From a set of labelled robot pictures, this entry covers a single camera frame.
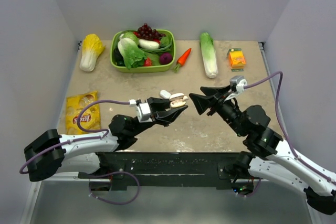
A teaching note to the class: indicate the green white napa cabbage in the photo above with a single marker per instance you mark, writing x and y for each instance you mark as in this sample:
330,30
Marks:
209,55

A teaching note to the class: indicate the green lettuce in basket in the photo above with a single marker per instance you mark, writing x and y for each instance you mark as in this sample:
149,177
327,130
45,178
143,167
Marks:
133,56

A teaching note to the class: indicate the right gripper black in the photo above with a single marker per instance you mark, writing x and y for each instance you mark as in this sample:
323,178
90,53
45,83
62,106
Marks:
201,102

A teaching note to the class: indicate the red grape bunch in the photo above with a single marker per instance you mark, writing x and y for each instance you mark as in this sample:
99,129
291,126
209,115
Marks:
148,33

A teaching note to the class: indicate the purple onion in basket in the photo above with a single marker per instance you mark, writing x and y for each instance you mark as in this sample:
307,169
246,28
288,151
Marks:
165,58

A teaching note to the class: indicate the orange juice carton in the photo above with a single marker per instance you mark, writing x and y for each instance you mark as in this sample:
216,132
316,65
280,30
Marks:
236,59

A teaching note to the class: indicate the pink earbud charging case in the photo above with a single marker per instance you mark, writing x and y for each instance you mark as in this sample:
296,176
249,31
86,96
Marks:
178,100

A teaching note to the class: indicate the green plastic basket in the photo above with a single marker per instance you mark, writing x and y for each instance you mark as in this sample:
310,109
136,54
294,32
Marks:
147,69

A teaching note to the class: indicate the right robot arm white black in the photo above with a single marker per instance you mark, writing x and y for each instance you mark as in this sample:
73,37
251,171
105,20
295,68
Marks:
269,155

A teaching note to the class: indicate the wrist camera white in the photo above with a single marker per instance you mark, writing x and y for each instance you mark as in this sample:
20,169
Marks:
237,83
144,113

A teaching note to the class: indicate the yellow napa cabbage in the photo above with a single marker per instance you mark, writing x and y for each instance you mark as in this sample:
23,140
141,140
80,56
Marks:
92,48

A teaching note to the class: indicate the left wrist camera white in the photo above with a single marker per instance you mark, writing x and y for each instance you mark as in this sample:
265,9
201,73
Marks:
144,113

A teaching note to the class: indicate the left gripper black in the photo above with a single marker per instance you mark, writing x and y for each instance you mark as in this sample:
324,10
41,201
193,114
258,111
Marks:
158,107

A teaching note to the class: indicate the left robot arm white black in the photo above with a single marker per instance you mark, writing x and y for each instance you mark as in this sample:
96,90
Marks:
52,153

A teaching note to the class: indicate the red strawberry in basket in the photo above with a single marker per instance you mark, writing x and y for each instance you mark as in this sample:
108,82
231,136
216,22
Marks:
148,62

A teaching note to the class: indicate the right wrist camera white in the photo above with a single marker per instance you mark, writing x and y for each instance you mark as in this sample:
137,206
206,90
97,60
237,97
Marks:
237,83

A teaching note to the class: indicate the white radish in basket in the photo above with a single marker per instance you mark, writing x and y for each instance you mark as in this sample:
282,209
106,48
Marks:
148,44

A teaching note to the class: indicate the orange toy carrot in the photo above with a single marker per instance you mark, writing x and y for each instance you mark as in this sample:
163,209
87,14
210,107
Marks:
181,60

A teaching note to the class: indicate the white earbud charging case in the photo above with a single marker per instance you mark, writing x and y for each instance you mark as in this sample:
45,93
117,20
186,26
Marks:
164,94

